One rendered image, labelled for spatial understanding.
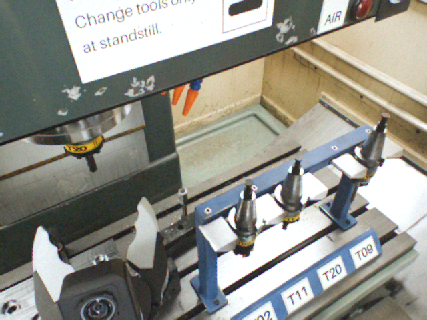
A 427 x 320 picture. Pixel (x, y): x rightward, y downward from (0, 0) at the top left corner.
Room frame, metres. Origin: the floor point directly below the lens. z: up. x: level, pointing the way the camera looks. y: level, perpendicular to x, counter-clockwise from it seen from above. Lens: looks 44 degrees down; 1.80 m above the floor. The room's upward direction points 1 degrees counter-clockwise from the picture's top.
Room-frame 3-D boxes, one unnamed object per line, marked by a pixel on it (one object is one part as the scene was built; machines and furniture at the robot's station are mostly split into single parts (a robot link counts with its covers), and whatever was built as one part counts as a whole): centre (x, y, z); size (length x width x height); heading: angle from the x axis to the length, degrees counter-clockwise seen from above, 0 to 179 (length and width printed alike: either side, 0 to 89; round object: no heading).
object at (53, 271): (0.19, 0.16, 1.45); 0.09 x 0.03 x 0.06; 45
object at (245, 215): (0.42, -0.06, 1.26); 0.04 x 0.04 x 0.07
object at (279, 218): (0.45, -0.10, 1.21); 0.07 x 0.05 x 0.01; 31
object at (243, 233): (0.42, -0.06, 1.21); 0.06 x 0.06 x 0.03
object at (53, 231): (0.51, 0.38, 0.97); 0.13 x 0.03 x 0.15; 31
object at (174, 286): (0.42, 0.15, 0.97); 0.13 x 0.03 x 0.15; 121
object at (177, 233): (0.60, 0.07, 0.93); 0.26 x 0.05 x 0.06; 126
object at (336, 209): (0.67, -0.36, 1.05); 0.10 x 0.05 x 0.30; 31
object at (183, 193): (0.66, 0.09, 0.96); 0.03 x 0.03 x 0.13
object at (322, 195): (0.51, -0.20, 1.21); 0.07 x 0.05 x 0.01; 31
